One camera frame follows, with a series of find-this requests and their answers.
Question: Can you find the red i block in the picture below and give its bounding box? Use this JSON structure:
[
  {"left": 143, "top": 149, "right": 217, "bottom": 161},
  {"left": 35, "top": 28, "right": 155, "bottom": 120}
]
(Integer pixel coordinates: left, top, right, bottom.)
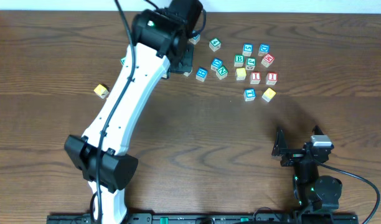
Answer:
[
  {"left": 266, "top": 72, "right": 278, "bottom": 85},
  {"left": 250, "top": 72, "right": 261, "bottom": 85}
]

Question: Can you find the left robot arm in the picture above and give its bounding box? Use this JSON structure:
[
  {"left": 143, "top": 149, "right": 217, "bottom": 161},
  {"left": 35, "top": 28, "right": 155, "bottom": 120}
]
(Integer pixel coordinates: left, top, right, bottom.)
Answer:
[{"left": 64, "top": 0, "right": 206, "bottom": 223}]

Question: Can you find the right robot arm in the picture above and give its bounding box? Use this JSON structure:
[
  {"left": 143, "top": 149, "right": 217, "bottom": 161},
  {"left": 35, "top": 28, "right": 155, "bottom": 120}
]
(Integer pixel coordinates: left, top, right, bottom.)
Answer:
[{"left": 271, "top": 126, "right": 342, "bottom": 213}]

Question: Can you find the blue L block top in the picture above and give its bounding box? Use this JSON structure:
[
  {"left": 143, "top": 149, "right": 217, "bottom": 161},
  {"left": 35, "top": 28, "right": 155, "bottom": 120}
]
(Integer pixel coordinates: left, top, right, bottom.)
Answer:
[{"left": 189, "top": 34, "right": 200, "bottom": 45}]

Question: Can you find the green 4 block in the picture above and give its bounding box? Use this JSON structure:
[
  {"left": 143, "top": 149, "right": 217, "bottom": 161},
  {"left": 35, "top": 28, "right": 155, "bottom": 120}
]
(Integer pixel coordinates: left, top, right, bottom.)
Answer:
[{"left": 209, "top": 38, "right": 222, "bottom": 52}]

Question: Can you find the red U block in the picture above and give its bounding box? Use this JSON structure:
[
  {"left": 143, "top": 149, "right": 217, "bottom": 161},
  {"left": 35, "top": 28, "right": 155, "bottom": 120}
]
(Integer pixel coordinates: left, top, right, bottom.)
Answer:
[{"left": 183, "top": 67, "right": 193, "bottom": 77}]

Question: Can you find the yellow block far right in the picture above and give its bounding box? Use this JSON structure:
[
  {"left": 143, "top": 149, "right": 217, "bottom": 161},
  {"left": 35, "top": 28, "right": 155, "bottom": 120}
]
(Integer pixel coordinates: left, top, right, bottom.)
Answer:
[{"left": 261, "top": 88, "right": 276, "bottom": 103}]

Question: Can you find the blue d block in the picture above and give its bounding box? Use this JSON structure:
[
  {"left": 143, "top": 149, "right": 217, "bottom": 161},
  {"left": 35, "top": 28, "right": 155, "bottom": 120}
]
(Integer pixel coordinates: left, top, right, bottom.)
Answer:
[
  {"left": 258, "top": 44, "right": 270, "bottom": 57},
  {"left": 210, "top": 58, "right": 223, "bottom": 71}
]

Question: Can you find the blue H block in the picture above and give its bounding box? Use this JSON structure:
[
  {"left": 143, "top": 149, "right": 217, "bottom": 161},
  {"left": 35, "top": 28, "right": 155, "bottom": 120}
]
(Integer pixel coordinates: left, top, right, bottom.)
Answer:
[{"left": 195, "top": 67, "right": 208, "bottom": 82}]

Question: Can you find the blue T block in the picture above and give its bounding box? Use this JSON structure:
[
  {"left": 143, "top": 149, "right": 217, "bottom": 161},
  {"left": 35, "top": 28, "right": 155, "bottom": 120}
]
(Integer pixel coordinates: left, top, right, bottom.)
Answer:
[{"left": 243, "top": 88, "right": 256, "bottom": 101}]

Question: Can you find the green N block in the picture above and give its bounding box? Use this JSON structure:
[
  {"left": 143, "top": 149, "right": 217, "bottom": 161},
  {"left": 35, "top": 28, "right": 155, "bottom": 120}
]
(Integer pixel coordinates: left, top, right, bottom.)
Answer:
[{"left": 216, "top": 65, "right": 228, "bottom": 80}]

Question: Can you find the green B block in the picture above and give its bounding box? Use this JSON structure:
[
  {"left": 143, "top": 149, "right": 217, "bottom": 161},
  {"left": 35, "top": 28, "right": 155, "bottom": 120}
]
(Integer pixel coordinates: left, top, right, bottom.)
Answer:
[{"left": 234, "top": 54, "right": 244, "bottom": 67}]

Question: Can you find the green L block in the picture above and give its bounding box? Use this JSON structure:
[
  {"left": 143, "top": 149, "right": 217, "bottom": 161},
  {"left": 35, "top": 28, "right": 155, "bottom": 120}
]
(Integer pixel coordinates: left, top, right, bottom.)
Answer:
[{"left": 120, "top": 57, "right": 126, "bottom": 65}]

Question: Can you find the blue S block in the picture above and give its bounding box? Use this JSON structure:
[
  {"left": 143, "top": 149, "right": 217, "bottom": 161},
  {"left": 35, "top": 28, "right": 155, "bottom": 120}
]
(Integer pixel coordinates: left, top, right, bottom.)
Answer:
[{"left": 242, "top": 44, "right": 253, "bottom": 57}]

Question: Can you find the yellow block right cluster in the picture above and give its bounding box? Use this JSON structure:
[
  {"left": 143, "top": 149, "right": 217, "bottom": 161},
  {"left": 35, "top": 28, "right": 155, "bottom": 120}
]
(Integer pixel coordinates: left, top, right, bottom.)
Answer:
[{"left": 235, "top": 67, "right": 247, "bottom": 81}]

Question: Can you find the red M block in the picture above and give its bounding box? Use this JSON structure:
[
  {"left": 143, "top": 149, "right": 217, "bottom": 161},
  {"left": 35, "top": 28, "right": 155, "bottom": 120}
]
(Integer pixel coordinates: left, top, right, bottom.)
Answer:
[{"left": 261, "top": 54, "right": 275, "bottom": 68}]

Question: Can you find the blue D block right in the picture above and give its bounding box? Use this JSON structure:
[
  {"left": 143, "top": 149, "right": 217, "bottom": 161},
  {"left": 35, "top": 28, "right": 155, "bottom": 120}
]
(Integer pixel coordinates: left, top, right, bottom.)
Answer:
[{"left": 258, "top": 44, "right": 270, "bottom": 57}]

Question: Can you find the yellow block far left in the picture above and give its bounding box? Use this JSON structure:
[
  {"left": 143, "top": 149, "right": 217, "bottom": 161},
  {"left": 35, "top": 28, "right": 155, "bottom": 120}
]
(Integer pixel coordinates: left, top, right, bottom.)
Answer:
[{"left": 93, "top": 84, "right": 109, "bottom": 99}]

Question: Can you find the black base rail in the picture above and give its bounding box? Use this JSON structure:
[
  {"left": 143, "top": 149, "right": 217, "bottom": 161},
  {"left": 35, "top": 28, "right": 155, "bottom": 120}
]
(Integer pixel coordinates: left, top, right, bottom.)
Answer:
[{"left": 46, "top": 212, "right": 359, "bottom": 224}]

